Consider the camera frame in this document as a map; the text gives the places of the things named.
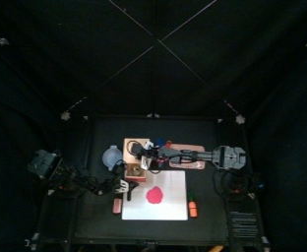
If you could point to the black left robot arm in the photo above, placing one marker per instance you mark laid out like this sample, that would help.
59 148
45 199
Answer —
51 164

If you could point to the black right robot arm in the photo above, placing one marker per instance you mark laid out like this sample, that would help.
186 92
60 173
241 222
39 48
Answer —
223 157

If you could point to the wooden drawer box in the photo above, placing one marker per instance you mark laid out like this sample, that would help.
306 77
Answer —
130 158

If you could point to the red dough piece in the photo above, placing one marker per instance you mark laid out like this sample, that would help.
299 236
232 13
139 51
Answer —
155 195

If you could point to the blue-grey bowl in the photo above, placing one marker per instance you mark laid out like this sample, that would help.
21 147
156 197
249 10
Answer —
111 157

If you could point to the small blue toy piece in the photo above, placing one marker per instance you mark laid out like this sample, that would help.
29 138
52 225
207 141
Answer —
160 141

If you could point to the salmon pink block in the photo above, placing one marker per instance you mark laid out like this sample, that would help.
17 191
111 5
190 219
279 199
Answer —
116 206

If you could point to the small red toy piece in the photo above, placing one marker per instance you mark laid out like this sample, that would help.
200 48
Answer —
168 143

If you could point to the white rectangular mat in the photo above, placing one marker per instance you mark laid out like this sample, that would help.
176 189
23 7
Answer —
168 197

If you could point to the pink plastic tray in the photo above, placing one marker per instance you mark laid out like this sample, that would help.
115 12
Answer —
191 165

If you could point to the orange toy carrot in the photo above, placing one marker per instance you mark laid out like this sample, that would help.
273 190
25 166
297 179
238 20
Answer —
192 208

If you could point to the yellow object at table edge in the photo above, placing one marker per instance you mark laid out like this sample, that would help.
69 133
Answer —
215 248

